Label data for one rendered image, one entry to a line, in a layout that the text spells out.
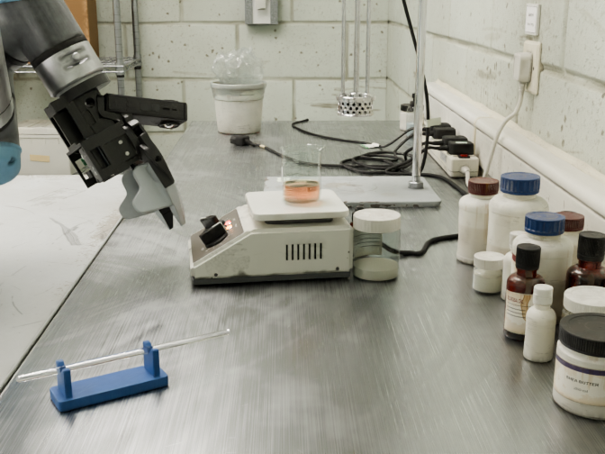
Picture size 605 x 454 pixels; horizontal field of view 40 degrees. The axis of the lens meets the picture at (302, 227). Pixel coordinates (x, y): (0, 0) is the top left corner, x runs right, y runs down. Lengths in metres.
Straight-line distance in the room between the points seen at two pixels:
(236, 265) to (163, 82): 2.54
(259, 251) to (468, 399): 0.36
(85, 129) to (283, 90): 2.46
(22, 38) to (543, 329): 0.68
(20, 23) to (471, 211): 0.60
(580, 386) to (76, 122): 0.65
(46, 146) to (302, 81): 1.05
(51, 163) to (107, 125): 2.26
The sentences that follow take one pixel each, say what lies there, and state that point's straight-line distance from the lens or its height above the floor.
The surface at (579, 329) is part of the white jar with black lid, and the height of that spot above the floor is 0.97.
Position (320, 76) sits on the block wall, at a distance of 3.48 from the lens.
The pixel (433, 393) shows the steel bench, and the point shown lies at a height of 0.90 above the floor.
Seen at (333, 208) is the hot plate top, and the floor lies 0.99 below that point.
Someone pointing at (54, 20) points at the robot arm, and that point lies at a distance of 1.07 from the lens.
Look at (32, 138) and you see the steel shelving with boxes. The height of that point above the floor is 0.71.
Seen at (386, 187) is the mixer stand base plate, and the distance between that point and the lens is 1.49.
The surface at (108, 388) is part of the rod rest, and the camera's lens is 0.76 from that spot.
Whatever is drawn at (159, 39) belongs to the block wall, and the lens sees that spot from 3.50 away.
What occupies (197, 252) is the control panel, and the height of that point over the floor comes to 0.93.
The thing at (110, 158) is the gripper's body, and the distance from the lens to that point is 1.04.
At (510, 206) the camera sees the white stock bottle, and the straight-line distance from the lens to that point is 1.03.
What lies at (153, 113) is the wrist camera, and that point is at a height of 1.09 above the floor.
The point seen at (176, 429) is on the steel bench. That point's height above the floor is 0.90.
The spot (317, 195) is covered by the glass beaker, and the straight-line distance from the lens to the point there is 1.04.
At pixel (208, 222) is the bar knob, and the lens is 1.08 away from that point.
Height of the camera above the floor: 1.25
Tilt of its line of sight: 16 degrees down
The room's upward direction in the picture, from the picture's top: straight up
